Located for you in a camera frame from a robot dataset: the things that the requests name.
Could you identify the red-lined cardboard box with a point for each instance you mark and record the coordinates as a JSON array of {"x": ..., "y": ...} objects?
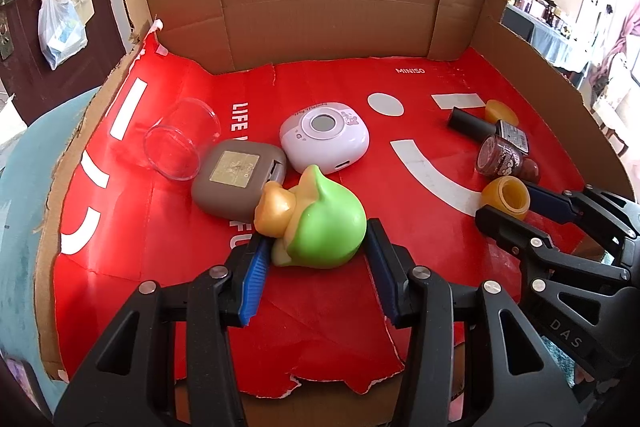
[{"x": 150, "y": 232}]

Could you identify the green duck toy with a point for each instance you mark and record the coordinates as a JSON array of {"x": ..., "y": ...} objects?
[{"x": 325, "y": 227}]

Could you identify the brown door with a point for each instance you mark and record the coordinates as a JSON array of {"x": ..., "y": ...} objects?
[{"x": 20, "y": 77}]

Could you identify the orange small jar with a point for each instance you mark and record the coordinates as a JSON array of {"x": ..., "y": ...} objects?
[{"x": 500, "y": 194}]

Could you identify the brown earbud case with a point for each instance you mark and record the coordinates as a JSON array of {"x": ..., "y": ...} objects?
[{"x": 225, "y": 197}]

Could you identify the pink cloth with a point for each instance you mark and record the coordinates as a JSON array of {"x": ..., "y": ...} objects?
[{"x": 625, "y": 32}]

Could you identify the dark cloth covered table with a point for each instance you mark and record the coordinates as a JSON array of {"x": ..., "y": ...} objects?
[{"x": 555, "y": 49}]

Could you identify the clear plastic bag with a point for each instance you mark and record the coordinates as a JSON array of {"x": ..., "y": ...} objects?
[{"x": 60, "y": 32}]

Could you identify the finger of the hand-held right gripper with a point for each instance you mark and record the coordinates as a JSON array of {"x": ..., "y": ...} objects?
[
  {"x": 505, "y": 227},
  {"x": 550, "y": 204}
]

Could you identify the dark black-capped nail polish bottle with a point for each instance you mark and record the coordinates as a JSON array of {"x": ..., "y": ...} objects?
[{"x": 467, "y": 121}]

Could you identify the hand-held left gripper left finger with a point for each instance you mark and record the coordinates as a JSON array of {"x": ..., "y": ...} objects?
[{"x": 255, "y": 277}]

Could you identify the red glitter nail polish bottle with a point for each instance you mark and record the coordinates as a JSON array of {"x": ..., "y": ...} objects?
[{"x": 500, "y": 157}]

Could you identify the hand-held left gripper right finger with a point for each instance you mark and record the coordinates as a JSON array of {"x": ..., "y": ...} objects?
[{"x": 385, "y": 277}]

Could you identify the orange round cap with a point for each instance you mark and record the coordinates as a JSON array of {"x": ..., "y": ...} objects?
[{"x": 500, "y": 111}]

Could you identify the pink white round device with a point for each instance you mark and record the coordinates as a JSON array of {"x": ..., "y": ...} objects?
[{"x": 305, "y": 147}]

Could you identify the clear glass cup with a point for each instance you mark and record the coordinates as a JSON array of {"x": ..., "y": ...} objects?
[{"x": 192, "y": 127}]

